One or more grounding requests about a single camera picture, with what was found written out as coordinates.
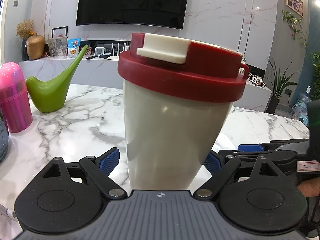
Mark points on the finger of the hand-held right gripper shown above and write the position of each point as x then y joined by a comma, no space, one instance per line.
251,148
275,156

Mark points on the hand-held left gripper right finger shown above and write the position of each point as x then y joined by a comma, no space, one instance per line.
212,163

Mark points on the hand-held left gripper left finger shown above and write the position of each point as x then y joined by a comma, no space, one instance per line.
110,160

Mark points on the white cup with red lid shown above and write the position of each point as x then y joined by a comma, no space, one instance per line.
172,130

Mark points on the pink lidded container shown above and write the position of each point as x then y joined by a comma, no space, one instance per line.
13,100

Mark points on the person's right hand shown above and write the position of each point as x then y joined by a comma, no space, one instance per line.
310,187

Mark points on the leafy green plant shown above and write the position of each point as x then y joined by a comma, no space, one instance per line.
316,75

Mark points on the potted green plant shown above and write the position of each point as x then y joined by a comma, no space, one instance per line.
277,85

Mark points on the cow print plush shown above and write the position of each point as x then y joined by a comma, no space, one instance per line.
256,80

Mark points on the marble television console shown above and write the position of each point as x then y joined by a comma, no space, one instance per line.
100,72

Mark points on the green watering can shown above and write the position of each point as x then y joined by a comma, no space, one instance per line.
47,95

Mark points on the white router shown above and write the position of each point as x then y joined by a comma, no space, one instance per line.
117,56

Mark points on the black remote control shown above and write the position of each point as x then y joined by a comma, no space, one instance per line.
91,57

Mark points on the small white display clock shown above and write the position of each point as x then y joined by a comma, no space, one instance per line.
98,51

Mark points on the hanging vine plant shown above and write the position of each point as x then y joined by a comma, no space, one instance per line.
292,21

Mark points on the pink photo card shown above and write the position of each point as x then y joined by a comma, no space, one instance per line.
87,51

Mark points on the blue snack packet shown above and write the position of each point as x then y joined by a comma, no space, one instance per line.
74,48

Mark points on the grey printed packet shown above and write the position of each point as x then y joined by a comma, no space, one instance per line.
57,47

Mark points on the gold acorn vase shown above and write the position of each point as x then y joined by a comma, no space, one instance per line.
35,47

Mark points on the dark vase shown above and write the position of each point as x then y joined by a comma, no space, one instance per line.
24,51

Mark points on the dried flower bunch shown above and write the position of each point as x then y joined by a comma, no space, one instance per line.
25,28

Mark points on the black television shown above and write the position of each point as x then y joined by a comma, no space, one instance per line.
132,2

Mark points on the wooden framed wall picture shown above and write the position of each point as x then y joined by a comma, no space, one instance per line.
294,2

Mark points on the black picture frame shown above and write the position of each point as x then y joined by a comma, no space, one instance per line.
60,31

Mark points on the grey wall switch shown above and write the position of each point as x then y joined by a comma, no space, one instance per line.
16,3

